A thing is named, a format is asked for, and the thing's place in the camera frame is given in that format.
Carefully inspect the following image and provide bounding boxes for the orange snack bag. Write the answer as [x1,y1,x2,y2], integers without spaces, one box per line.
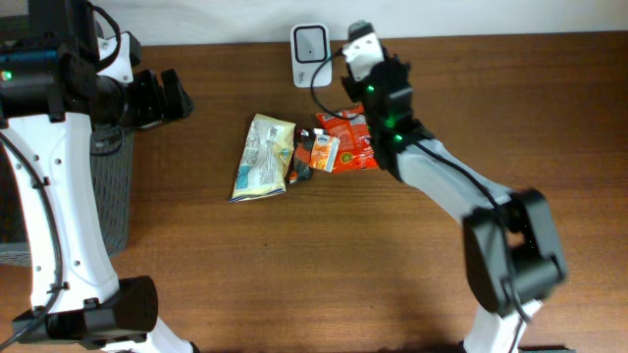
[316,105,379,173]

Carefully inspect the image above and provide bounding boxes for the orange tissue pack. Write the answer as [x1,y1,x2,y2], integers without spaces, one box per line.
[309,134,340,173]

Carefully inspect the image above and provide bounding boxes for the yellow white wipes pack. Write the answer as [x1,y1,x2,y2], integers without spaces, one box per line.
[230,114,295,203]

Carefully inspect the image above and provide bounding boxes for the black silver snack packet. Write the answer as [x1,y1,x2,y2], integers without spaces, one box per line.
[287,128,325,184]

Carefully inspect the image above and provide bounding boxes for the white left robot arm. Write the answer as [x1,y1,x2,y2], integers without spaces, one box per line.
[1,0,195,352]

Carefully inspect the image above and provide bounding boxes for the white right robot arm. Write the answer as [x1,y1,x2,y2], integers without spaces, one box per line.
[339,40,568,352]

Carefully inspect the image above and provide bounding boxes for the white barcode scanner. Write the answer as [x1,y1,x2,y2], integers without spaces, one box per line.
[289,24,333,88]

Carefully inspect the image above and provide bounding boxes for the dark grey plastic basket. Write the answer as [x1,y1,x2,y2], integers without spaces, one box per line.
[0,14,136,266]

